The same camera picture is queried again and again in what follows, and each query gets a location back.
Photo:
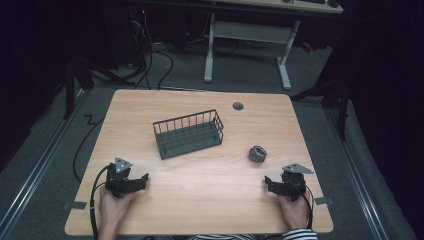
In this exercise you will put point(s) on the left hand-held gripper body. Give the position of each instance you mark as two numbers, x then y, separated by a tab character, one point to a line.
117	181

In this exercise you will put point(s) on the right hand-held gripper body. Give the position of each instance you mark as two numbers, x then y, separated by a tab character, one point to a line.
294	185

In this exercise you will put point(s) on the person's left hand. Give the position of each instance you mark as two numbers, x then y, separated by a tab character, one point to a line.
111	208

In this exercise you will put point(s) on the person's right hand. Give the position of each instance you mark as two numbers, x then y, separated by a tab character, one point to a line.
296	213

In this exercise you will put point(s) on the grey tape strip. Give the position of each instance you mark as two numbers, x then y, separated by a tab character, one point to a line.
323	200
78	205

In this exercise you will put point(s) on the person's striped right sleeve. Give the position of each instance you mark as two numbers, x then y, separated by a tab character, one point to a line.
300	234

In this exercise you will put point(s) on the person's striped shirt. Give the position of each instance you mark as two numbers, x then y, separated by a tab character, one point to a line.
221	237

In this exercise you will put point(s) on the black metal stand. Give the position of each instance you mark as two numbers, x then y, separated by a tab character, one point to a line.
340	100
69	90

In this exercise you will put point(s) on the small red object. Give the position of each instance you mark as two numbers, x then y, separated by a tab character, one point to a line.
307	47

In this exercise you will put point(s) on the metal floor rail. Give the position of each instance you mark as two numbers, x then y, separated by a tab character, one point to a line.
356	173
40	166

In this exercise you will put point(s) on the white metal frame desk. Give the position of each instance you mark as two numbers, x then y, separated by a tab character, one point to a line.
250	31

